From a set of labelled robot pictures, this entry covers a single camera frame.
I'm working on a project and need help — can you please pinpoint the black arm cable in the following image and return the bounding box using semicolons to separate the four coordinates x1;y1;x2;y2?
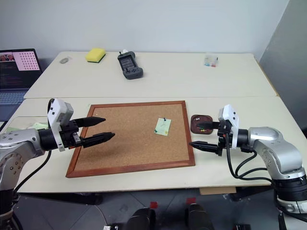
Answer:
224;141;273;181
13;150;52;192

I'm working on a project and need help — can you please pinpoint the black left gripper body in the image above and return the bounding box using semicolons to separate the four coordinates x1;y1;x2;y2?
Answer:
59;121;82;149

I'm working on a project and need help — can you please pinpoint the yellow green sponge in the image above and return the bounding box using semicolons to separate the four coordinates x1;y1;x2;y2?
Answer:
85;47;106;64

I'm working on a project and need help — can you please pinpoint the pale green paper note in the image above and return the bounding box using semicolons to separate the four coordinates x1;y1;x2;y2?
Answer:
153;117;173;136

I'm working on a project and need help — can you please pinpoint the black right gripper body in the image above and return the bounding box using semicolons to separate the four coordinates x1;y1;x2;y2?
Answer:
217;120;231;157

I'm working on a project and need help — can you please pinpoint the grey handheld device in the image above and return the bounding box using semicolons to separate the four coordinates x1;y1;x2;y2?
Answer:
117;49;144;80

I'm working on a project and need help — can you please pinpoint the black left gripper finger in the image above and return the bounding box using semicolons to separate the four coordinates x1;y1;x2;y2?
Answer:
70;116;106;128
79;131;116;148

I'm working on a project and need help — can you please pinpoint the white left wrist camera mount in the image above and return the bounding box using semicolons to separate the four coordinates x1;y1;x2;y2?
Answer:
47;98;74;152

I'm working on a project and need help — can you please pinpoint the wood framed cork board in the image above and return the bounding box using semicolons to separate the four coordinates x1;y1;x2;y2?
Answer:
65;100;196;178

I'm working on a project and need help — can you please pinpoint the dark rounded right foot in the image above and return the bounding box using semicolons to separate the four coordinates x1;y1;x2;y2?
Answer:
186;203;214;230

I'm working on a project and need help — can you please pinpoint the light green cloth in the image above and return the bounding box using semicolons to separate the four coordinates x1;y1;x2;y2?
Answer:
4;122;48;133

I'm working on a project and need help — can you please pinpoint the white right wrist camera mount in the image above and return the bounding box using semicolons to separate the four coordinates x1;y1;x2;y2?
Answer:
217;104;240;148

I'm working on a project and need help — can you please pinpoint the brown square pin tray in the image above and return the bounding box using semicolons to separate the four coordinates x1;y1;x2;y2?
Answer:
190;114;214;136

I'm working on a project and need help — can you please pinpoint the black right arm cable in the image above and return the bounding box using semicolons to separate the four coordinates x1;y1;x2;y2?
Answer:
224;141;273;181

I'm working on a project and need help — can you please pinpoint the open laptop computer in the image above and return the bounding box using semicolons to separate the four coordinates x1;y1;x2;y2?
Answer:
0;48;43;122

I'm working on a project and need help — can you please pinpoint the dark rounded foot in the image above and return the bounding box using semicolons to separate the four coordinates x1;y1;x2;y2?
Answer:
126;207;156;230
186;203;214;230

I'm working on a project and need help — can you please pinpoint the dark rounded left foot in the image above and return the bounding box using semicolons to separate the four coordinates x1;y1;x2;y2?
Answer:
126;207;156;230

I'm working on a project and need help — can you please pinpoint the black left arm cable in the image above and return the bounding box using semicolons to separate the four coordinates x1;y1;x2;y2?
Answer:
13;150;52;192

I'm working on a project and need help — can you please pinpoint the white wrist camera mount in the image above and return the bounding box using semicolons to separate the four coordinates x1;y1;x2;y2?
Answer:
217;104;240;148
47;98;74;152

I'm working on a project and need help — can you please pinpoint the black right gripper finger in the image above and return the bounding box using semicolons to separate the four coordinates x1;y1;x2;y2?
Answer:
196;122;220;129
189;141;221;155

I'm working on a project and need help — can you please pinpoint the clear plastic pin box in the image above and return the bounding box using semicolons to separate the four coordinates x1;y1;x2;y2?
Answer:
203;54;219;68

